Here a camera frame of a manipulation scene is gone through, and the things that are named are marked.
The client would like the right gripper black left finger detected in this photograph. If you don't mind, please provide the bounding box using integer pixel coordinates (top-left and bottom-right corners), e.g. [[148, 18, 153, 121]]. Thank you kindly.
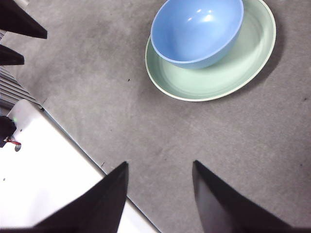
[[0, 161, 129, 233]]

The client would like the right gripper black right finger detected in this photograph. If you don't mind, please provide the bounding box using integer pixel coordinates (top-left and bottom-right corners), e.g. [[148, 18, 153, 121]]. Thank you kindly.
[[192, 160, 311, 233]]

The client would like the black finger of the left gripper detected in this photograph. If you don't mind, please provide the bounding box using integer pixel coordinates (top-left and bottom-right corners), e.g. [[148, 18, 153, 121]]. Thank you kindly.
[[0, 0, 48, 40], [0, 45, 25, 67]]

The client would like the green shallow plate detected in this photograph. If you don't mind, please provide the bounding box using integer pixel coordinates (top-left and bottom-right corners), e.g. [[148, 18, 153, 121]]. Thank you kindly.
[[144, 0, 277, 102]]

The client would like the blue ribbed bowl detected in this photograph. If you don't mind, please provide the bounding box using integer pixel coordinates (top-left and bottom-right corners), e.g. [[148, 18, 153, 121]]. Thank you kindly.
[[150, 0, 244, 70]]

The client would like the grey slatted panel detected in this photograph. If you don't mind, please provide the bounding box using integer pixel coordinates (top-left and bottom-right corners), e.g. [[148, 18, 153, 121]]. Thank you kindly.
[[0, 67, 43, 110]]

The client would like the red cable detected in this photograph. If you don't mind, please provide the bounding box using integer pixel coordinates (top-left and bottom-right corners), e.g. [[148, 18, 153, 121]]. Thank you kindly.
[[3, 136, 22, 146]]

